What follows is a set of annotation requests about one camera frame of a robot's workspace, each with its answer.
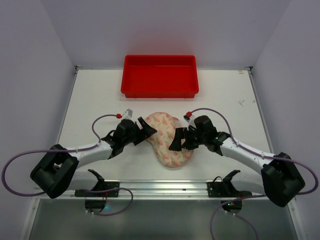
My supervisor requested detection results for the floral mesh laundry bag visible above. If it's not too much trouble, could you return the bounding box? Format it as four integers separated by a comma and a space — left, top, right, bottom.
144, 112, 193, 168

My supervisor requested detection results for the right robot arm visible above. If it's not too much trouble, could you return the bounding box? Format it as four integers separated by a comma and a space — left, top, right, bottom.
169, 115, 306, 207

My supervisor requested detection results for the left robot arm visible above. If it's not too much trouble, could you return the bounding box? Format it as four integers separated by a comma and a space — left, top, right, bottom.
30, 117, 157, 199

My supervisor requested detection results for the red plastic tray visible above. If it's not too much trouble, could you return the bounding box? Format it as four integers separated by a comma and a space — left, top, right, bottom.
120, 55, 199, 98

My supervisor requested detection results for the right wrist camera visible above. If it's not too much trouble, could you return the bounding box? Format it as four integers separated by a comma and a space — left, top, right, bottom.
183, 111, 196, 129

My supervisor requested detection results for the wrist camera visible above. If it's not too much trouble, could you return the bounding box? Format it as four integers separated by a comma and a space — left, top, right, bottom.
183, 111, 196, 129
116, 108, 133, 120

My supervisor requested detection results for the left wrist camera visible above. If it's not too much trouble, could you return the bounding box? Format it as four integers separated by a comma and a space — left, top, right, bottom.
116, 108, 133, 120

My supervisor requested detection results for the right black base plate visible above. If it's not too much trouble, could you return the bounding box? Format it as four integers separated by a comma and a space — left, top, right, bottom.
206, 170, 252, 198

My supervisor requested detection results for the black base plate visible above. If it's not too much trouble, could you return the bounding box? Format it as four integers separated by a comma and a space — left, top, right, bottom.
206, 170, 252, 198
72, 169, 120, 198

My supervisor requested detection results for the aluminium mounting rail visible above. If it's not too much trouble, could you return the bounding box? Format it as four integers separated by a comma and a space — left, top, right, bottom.
37, 180, 272, 201

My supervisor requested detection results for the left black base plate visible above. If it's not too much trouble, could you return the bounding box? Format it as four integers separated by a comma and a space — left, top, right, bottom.
72, 169, 120, 198

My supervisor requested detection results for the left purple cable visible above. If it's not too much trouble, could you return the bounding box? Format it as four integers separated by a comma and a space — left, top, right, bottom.
0, 113, 136, 217

